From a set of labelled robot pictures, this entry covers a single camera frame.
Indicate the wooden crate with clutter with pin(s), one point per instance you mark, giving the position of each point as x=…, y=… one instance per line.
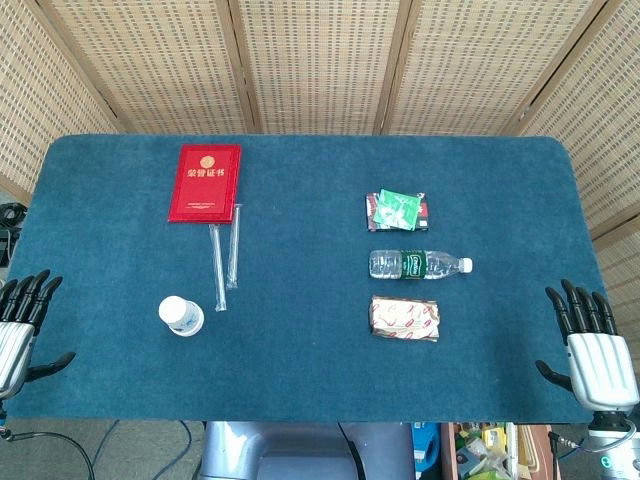
x=480, y=450

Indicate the long straw in clear wrapper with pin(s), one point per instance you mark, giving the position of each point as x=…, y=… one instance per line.
x=219, y=270

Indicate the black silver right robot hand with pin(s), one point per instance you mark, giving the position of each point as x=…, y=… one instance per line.
x=600, y=365

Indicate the black equipment on floor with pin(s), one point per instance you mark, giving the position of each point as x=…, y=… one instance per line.
x=10, y=235

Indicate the woven bamboo folding screen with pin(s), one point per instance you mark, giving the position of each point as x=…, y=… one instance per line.
x=320, y=60

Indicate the green sachet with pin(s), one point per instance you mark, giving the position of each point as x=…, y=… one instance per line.
x=397, y=210

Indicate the short straw in clear wrapper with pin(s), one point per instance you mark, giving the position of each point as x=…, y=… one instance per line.
x=233, y=250

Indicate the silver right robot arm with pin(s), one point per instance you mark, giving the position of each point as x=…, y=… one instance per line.
x=612, y=437

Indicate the gold wrapped package red logos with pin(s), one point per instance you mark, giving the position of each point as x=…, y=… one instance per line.
x=405, y=320

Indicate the red certificate book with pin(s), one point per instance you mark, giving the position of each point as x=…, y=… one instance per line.
x=205, y=182

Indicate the white floral paper cup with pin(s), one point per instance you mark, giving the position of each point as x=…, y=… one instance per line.
x=180, y=315

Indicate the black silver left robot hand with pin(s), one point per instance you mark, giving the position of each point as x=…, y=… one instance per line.
x=15, y=345

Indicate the blue table cloth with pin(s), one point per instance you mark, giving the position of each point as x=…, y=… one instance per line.
x=310, y=360

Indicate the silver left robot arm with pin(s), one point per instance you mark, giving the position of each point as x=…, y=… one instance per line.
x=2, y=412

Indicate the clear water bottle green label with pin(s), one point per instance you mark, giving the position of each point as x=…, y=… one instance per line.
x=415, y=265

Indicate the grey robot torso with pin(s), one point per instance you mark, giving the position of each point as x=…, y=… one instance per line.
x=300, y=450

